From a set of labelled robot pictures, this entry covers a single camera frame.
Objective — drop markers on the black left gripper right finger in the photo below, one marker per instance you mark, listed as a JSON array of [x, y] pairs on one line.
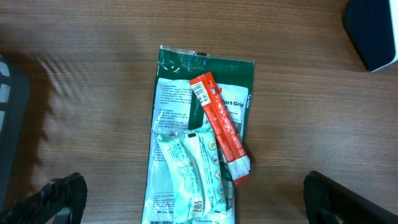
[[326, 201]]

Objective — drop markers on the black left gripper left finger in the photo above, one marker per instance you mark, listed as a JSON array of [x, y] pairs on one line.
[[60, 200]]

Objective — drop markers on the red stick sachet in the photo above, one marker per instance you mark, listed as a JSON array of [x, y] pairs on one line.
[[208, 94]]

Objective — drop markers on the light teal wipes packet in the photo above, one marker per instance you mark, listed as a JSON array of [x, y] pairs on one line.
[[194, 166]]

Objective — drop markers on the green 3M glove package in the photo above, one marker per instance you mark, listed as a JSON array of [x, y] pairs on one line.
[[176, 109]]

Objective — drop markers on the white barcode scanner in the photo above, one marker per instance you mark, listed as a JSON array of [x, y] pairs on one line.
[[372, 28]]

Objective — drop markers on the grey plastic mesh basket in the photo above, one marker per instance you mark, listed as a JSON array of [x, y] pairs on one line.
[[14, 97]]

